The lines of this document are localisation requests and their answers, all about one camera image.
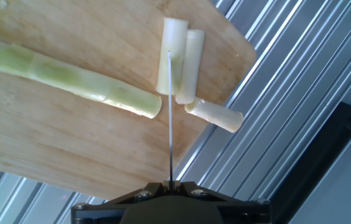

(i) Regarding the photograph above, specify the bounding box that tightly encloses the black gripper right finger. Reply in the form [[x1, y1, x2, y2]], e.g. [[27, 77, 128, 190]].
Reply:
[[172, 180, 272, 224]]

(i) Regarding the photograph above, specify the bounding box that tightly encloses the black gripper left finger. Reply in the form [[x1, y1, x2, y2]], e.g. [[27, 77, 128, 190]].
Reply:
[[70, 180, 171, 224]]

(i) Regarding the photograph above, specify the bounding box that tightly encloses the steel cleaver knife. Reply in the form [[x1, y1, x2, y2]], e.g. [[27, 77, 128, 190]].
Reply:
[[167, 50, 176, 191]]

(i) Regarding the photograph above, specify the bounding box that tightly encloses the wooden cutting board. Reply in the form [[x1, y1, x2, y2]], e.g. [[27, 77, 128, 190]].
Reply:
[[0, 0, 258, 201]]

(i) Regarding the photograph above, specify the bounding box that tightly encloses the black stand with thin rod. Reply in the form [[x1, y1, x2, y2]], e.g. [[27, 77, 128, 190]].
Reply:
[[270, 101, 351, 224]]

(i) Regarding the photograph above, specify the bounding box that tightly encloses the white scallion root end piece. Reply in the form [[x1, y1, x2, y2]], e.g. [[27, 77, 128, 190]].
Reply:
[[184, 96, 245, 134]]

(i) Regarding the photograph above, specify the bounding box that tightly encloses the long scallion with green top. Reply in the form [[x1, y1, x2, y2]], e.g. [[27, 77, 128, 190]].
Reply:
[[0, 33, 163, 120]]

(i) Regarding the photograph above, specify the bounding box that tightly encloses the short white scallion piece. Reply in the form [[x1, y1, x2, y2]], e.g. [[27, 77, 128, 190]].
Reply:
[[174, 29, 206, 106]]

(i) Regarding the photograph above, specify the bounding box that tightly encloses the pale green scallion piece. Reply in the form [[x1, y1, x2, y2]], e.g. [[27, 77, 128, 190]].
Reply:
[[156, 17, 190, 96]]

